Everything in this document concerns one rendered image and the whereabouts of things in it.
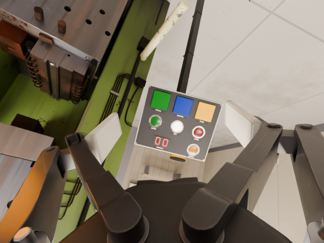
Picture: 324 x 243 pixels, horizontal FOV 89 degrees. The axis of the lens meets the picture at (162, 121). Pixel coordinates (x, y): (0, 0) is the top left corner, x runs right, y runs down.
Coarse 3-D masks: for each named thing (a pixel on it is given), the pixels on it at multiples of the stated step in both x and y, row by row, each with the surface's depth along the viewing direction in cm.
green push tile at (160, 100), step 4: (156, 92) 70; (160, 92) 70; (164, 92) 71; (156, 96) 71; (160, 96) 71; (164, 96) 71; (168, 96) 71; (152, 100) 71; (156, 100) 71; (160, 100) 71; (164, 100) 71; (168, 100) 71; (152, 104) 71; (156, 104) 71; (160, 104) 71; (164, 104) 71; (168, 104) 71; (160, 108) 72; (164, 108) 72
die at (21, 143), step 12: (0, 132) 55; (12, 132) 56; (24, 132) 58; (0, 144) 54; (12, 144) 56; (24, 144) 57; (36, 144) 59; (48, 144) 61; (24, 156) 57; (36, 156) 58
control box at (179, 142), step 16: (192, 96) 71; (144, 112) 73; (160, 112) 73; (192, 112) 72; (144, 128) 74; (160, 128) 74; (192, 128) 74; (208, 128) 74; (144, 144) 75; (160, 144) 75; (176, 144) 75; (192, 144) 75; (208, 144) 75
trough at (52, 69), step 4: (48, 60) 66; (48, 64) 69; (48, 68) 72; (52, 68) 72; (48, 72) 75; (52, 72) 75; (48, 76) 77; (52, 76) 79; (52, 80) 83; (52, 84) 88; (52, 88) 92; (52, 92) 98; (56, 92) 96; (56, 96) 100
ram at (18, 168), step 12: (0, 156) 54; (12, 156) 55; (0, 168) 53; (12, 168) 54; (24, 168) 56; (0, 180) 52; (12, 180) 54; (24, 180) 55; (0, 192) 52; (12, 192) 53; (0, 204) 51; (0, 216) 51
